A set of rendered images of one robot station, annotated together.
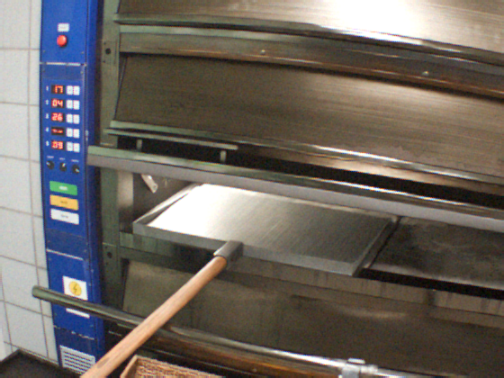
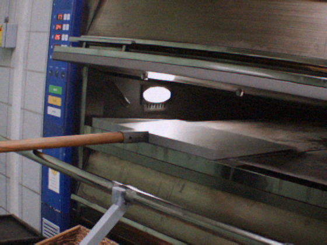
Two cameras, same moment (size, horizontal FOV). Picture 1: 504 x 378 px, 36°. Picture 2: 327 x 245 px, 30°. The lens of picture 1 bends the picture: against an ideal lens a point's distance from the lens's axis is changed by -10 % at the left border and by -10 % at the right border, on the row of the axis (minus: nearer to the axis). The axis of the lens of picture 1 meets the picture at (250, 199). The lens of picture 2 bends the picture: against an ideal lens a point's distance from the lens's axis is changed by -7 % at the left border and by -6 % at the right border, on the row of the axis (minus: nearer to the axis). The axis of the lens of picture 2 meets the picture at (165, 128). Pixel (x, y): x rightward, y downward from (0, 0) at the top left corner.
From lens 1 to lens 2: 97 cm
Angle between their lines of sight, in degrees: 28
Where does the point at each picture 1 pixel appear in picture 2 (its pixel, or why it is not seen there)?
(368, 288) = (222, 172)
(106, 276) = (75, 161)
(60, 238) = (50, 129)
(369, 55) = not seen: outside the picture
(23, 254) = not seen: hidden behind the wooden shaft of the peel
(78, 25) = not seen: outside the picture
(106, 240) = (77, 132)
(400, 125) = (246, 24)
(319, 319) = (192, 202)
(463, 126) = (291, 20)
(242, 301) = (148, 184)
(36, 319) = (36, 199)
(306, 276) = (183, 160)
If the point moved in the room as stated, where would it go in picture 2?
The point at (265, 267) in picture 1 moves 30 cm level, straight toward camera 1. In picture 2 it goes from (159, 151) to (98, 167)
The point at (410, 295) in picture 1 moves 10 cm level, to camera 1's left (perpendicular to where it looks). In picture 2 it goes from (251, 181) to (214, 174)
